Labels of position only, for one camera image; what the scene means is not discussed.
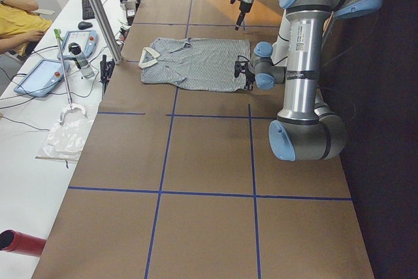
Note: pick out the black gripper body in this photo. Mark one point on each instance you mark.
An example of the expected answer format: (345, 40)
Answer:
(243, 6)
(249, 78)

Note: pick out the striped polo shirt white collar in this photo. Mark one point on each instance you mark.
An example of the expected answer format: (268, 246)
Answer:
(194, 63)

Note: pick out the brown paper table cover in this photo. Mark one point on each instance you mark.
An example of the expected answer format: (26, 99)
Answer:
(183, 184)

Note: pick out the black spare gripper on table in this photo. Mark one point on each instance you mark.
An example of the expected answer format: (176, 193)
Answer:
(106, 70)

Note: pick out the black keyboard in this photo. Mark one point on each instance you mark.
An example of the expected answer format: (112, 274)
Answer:
(87, 10)

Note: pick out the far blue teach pendant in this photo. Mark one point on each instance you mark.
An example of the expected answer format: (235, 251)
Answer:
(86, 39)

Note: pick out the blue teach pendant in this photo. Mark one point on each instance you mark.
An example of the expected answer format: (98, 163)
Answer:
(86, 39)
(42, 79)

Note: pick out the black computer mouse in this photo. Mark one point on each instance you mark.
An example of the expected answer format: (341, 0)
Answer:
(84, 25)

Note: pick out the clear water bottle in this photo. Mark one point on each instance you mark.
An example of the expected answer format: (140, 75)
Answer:
(80, 60)

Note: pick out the metal reacher grabber tool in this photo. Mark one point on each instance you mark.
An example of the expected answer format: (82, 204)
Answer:
(71, 107)

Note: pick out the clear plastic bag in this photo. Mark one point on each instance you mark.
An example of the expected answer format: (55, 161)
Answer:
(66, 141)

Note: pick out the near blue teach pendant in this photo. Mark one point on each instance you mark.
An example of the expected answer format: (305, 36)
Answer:
(42, 79)

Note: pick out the person in yellow shirt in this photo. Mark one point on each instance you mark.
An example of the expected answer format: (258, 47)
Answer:
(21, 28)

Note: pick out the red cylinder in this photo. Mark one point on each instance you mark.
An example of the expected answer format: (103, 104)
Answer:
(21, 243)

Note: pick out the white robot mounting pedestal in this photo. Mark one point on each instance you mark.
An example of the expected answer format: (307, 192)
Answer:
(281, 46)

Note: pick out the aluminium frame post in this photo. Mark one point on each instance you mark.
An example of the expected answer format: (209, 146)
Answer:
(106, 30)

